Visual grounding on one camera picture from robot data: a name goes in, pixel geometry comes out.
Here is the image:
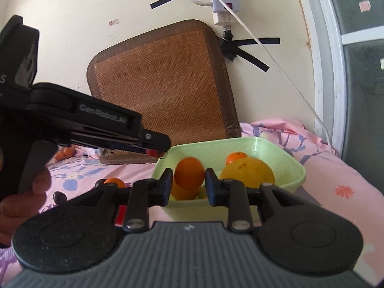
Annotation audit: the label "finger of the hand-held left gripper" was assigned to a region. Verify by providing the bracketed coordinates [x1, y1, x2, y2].
[70, 128, 171, 158]

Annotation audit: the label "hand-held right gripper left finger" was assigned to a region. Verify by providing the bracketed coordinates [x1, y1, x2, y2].
[69, 168, 175, 234]

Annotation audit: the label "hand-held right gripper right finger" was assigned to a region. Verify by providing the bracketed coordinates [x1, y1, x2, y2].
[205, 168, 318, 234]

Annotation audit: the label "orange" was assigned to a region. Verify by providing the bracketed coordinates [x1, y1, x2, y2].
[169, 183, 200, 200]

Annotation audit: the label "yellow pomelo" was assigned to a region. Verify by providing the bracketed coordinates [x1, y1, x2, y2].
[218, 158, 275, 188]

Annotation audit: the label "mandarin with green stem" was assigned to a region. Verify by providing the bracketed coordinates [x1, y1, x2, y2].
[226, 152, 248, 165]

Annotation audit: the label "light green plastic basin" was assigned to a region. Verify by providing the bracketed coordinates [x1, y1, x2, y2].
[151, 136, 306, 221]

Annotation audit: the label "person's left hand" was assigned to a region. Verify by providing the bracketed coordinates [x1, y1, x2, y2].
[0, 166, 52, 246]

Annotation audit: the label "brown woven mat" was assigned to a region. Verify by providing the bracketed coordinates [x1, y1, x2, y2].
[86, 19, 242, 165]

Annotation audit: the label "pink deer print bedsheet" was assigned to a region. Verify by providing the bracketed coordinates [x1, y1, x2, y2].
[0, 120, 384, 288]

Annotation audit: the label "crossed black tape strips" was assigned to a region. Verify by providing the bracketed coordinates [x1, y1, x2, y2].
[219, 37, 281, 72]

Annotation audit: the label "white power strip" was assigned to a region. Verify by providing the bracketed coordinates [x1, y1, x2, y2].
[208, 0, 241, 26]

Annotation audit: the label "long white cable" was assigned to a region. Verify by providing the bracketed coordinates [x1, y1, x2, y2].
[210, 0, 333, 155]

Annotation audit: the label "window with white frame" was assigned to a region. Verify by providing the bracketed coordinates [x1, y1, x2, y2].
[294, 0, 384, 171]

